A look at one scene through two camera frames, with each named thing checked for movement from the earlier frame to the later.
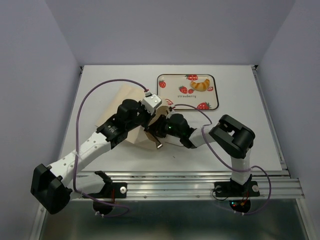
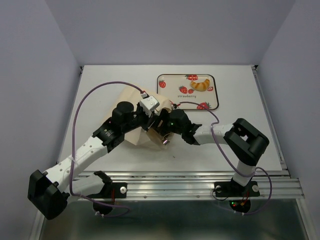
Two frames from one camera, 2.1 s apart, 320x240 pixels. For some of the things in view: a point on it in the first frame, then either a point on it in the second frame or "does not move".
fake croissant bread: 200,86 does not move
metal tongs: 158,143 → 165,142
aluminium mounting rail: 188,185 does not move
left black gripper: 149,117 does not move
